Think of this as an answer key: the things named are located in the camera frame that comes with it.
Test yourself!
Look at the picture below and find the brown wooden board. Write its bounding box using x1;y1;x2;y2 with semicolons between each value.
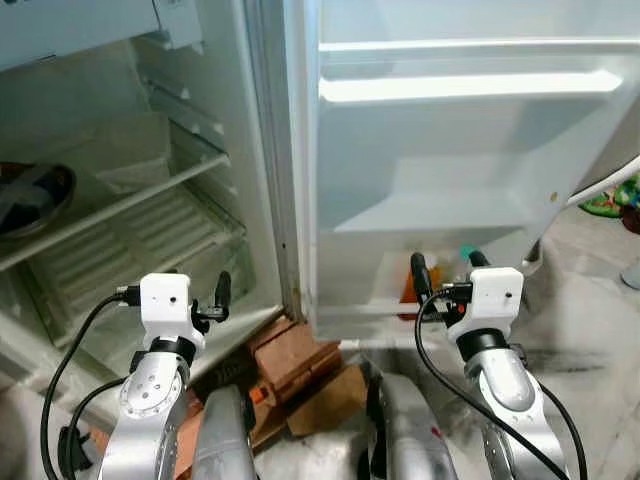
283;362;369;438

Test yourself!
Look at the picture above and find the silver right robot leg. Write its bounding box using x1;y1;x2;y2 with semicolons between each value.
362;372;463;480

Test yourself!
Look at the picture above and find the thin white door rail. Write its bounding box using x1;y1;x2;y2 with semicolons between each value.
318;38;640;61

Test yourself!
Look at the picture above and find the white freezer compartment door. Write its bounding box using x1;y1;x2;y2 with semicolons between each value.
0;0;163;73

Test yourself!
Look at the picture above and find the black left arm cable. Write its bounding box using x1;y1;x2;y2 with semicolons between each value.
58;375;131;476
40;285;141;480

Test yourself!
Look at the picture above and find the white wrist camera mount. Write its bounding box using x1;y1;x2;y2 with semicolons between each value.
455;266;526;336
138;272;193;346

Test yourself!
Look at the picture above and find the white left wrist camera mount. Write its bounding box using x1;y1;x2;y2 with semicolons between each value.
138;272;193;346

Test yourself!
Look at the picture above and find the white fridge shelf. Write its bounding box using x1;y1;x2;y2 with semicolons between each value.
0;148;233;273

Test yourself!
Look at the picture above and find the dark red round object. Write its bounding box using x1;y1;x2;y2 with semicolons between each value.
620;205;640;236

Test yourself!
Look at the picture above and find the green capped bottle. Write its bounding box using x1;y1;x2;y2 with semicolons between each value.
452;243;479;286

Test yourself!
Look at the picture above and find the green colourful toy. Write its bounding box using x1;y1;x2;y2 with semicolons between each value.
580;180;640;223

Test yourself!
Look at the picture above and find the silver left robot leg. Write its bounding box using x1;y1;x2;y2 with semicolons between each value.
190;385;259;480

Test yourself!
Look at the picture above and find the silver robot leg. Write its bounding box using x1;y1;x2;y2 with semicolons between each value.
362;372;463;480
190;385;259;480

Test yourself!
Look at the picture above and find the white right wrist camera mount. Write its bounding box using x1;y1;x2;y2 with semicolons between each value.
455;266;526;336

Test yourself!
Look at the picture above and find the thick white door rail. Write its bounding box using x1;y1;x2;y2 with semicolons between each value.
318;70;626;105

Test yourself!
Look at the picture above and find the silver fridge door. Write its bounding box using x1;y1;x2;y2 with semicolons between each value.
283;0;640;343

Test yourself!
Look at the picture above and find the dark bowl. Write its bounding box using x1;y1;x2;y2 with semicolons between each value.
0;162;77;239

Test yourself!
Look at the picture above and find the orange bottle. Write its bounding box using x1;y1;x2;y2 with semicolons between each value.
400;253;443;323

